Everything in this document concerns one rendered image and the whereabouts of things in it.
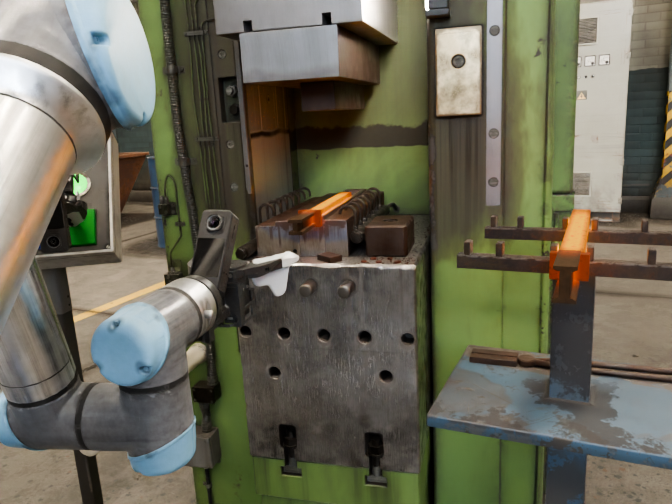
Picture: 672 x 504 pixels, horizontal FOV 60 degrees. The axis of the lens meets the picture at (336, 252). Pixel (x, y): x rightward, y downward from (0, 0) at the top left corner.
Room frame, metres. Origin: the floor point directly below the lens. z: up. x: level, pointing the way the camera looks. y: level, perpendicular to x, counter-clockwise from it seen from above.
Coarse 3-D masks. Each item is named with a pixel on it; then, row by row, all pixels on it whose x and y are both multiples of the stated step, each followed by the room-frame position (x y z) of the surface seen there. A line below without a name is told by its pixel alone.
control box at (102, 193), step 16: (112, 144) 1.27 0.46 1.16; (112, 160) 1.25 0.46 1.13; (96, 176) 1.21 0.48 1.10; (112, 176) 1.23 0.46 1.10; (96, 192) 1.20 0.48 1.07; (112, 192) 1.20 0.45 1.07; (96, 208) 1.18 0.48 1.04; (112, 208) 1.19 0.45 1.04; (96, 224) 1.16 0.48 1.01; (112, 224) 1.17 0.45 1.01; (112, 240) 1.15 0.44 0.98; (48, 256) 1.12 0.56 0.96; (64, 256) 1.13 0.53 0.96; (80, 256) 1.14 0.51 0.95; (96, 256) 1.15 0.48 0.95; (112, 256) 1.16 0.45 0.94
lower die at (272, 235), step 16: (304, 208) 1.36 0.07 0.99; (336, 208) 1.28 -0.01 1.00; (272, 224) 1.22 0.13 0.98; (288, 224) 1.20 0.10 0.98; (336, 224) 1.17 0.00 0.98; (352, 224) 1.21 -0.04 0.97; (272, 240) 1.21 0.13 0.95; (288, 240) 1.20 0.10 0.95; (304, 240) 1.19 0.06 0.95; (320, 240) 1.18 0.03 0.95; (336, 240) 1.17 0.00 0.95
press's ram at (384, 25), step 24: (216, 0) 1.23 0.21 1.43; (240, 0) 1.22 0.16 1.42; (264, 0) 1.20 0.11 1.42; (288, 0) 1.19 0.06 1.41; (312, 0) 1.18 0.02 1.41; (336, 0) 1.17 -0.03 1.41; (360, 0) 1.15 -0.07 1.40; (384, 0) 1.38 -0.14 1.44; (216, 24) 1.23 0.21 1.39; (240, 24) 1.22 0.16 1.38; (264, 24) 1.20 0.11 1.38; (288, 24) 1.19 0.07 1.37; (312, 24) 1.18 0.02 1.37; (360, 24) 1.19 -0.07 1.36; (384, 24) 1.37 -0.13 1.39
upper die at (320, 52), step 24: (336, 24) 1.17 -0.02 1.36; (240, 48) 1.22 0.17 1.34; (264, 48) 1.20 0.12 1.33; (288, 48) 1.19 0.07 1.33; (312, 48) 1.18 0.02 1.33; (336, 48) 1.17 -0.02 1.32; (360, 48) 1.36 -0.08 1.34; (264, 72) 1.21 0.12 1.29; (288, 72) 1.19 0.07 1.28; (312, 72) 1.18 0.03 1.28; (336, 72) 1.17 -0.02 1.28; (360, 72) 1.35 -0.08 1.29
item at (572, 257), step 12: (576, 216) 0.97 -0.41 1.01; (588, 216) 0.97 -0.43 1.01; (576, 228) 0.88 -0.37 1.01; (588, 228) 0.95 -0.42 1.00; (564, 240) 0.80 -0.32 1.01; (576, 240) 0.80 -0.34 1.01; (552, 252) 0.72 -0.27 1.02; (564, 252) 0.69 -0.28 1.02; (576, 252) 0.69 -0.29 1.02; (588, 252) 0.71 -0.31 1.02; (552, 264) 0.71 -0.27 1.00; (564, 264) 0.64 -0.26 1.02; (576, 264) 0.64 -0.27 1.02; (588, 264) 0.69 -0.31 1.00; (552, 276) 0.71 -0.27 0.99; (564, 276) 0.63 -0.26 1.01; (576, 276) 0.70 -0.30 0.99; (588, 276) 0.69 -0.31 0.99; (564, 288) 0.63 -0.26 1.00; (576, 288) 0.67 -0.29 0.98; (552, 300) 0.64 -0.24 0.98; (564, 300) 0.63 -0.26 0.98; (576, 300) 0.63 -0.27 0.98
